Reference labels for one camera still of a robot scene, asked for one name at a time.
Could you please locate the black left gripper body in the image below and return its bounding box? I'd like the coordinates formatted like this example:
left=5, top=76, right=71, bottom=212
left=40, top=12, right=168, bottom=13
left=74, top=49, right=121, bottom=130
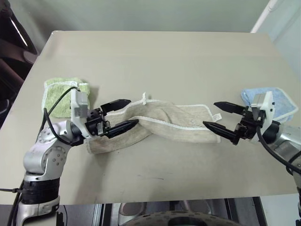
left=84, top=107, right=111, bottom=137

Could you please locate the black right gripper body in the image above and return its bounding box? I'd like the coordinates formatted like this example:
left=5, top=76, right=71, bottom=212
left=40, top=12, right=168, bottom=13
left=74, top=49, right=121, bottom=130
left=231, top=106, right=262, bottom=145

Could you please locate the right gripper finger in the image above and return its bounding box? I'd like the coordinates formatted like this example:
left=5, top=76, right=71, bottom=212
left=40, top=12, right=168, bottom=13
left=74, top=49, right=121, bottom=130
left=202, top=121, right=236, bottom=142
left=213, top=101, right=247, bottom=116

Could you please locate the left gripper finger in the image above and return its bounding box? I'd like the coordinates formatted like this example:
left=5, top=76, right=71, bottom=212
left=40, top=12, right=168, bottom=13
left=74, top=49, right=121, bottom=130
left=100, top=99, right=132, bottom=115
left=107, top=119, right=140, bottom=138

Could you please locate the beige towel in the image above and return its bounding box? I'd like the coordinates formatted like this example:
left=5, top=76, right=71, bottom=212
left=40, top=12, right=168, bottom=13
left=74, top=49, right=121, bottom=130
left=85, top=93, right=222, bottom=155

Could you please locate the blue folded towel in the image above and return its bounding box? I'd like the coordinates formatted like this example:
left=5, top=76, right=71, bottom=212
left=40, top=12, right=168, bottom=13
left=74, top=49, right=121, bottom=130
left=240, top=87, right=298, bottom=123

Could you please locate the green folded towel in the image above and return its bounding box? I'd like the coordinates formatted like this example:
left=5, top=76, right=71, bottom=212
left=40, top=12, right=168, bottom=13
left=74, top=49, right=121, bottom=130
left=41, top=77, right=92, bottom=119

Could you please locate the grey rounded shape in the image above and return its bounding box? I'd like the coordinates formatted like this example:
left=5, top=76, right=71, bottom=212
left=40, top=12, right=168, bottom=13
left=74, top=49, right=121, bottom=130
left=118, top=202, right=148, bottom=226

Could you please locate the black table leg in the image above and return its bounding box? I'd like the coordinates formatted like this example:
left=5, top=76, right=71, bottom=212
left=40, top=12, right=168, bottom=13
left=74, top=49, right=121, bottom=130
left=90, top=203, right=112, bottom=226
left=224, top=197, right=268, bottom=226

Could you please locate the white pipe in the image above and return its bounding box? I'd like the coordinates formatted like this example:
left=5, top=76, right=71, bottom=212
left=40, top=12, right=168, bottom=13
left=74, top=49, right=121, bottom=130
left=250, top=0, right=279, bottom=33

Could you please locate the dark round perforated disc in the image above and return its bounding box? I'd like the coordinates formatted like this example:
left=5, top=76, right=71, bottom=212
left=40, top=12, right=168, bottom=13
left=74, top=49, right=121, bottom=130
left=147, top=211, right=240, bottom=226

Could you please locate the dark brown chair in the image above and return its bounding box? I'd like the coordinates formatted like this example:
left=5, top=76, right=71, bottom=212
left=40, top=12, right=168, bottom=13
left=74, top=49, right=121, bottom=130
left=0, top=0, right=40, bottom=123

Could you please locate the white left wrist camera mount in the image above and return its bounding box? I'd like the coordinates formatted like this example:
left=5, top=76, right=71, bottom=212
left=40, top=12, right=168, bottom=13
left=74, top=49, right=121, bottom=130
left=70, top=89, right=92, bottom=140

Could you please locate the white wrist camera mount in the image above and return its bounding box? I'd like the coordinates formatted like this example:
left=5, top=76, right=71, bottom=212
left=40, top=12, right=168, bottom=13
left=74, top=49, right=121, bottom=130
left=70, top=89, right=92, bottom=140
left=249, top=91, right=275, bottom=145

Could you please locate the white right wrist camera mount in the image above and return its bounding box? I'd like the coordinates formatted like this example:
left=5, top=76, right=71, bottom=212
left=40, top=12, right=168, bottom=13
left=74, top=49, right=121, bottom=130
left=249, top=91, right=275, bottom=145

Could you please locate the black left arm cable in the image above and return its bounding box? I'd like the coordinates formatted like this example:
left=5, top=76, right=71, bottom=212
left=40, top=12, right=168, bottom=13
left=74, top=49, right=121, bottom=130
left=42, top=86, right=82, bottom=145

